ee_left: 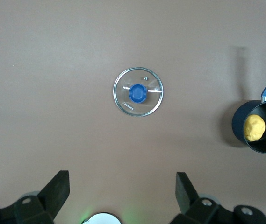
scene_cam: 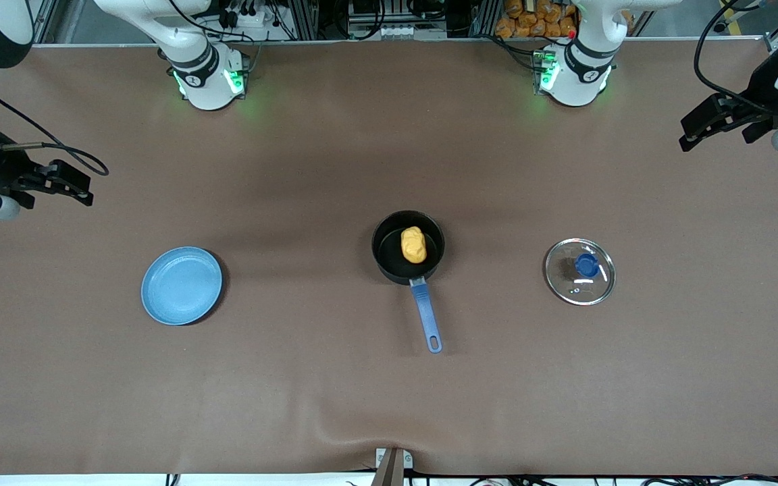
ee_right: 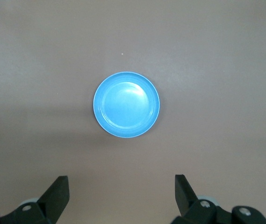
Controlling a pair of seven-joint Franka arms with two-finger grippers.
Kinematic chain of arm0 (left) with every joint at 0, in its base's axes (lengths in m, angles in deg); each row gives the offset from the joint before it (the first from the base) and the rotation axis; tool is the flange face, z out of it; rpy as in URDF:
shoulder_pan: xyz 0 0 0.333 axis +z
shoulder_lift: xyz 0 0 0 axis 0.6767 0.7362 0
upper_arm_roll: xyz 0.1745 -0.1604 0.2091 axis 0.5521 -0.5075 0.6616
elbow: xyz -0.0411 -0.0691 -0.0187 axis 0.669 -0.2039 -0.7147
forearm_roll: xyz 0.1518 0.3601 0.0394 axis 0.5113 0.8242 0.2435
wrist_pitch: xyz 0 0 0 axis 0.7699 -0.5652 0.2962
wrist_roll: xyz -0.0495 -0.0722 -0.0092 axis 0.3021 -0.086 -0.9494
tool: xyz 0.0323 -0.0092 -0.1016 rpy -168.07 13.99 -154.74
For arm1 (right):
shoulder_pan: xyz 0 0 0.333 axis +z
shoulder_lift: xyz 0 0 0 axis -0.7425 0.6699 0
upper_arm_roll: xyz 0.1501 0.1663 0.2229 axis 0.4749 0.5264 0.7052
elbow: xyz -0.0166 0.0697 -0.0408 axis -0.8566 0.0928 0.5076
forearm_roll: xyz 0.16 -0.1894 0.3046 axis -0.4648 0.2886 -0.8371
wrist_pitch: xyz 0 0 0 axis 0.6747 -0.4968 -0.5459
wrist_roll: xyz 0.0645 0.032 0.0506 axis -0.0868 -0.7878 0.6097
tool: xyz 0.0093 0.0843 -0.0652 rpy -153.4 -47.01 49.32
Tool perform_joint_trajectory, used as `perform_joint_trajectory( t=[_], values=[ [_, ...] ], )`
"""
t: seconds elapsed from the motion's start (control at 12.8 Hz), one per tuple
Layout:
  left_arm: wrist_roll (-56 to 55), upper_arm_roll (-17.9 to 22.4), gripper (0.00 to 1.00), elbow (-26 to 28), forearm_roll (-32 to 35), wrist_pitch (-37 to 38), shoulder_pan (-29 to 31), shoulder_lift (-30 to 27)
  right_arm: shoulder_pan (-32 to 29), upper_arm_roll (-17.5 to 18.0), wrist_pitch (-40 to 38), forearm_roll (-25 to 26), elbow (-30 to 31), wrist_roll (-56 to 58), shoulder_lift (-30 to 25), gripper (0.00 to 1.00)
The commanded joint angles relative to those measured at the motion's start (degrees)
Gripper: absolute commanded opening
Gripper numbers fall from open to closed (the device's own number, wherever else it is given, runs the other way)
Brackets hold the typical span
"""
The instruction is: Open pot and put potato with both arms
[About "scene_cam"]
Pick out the white terminal block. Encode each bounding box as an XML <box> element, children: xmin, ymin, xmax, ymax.
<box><xmin>377</xmin><ymin>24</ymin><xmax>433</xmax><ymax>41</ymax></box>

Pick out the blue round plate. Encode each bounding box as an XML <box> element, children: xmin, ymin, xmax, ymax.
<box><xmin>140</xmin><ymin>246</ymin><xmax>224</xmax><ymax>327</ymax></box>

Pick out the white power strip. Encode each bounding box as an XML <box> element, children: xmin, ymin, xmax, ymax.
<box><xmin>222</xmin><ymin>0</ymin><xmax>276</xmax><ymax>29</ymax></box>

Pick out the glass lid with blue knob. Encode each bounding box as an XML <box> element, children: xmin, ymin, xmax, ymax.
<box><xmin>544</xmin><ymin>238</ymin><xmax>617</xmax><ymax>306</ymax></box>

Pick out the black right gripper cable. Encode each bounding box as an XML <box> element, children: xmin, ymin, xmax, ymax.
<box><xmin>0</xmin><ymin>64</ymin><xmax>111</xmax><ymax>177</ymax></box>

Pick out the brown table mat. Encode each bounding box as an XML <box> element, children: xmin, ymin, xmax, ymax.
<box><xmin>0</xmin><ymin>40</ymin><xmax>778</xmax><ymax>477</ymax></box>

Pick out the yellow potato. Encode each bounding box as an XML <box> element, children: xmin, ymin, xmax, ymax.
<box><xmin>400</xmin><ymin>226</ymin><xmax>428</xmax><ymax>265</ymax></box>

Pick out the pile of orange packets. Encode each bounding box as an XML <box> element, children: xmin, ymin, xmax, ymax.
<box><xmin>495</xmin><ymin>0</ymin><xmax>579</xmax><ymax>39</ymax></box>

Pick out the black pot with blue handle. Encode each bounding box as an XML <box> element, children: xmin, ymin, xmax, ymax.
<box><xmin>371</xmin><ymin>210</ymin><xmax>446</xmax><ymax>355</ymax></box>

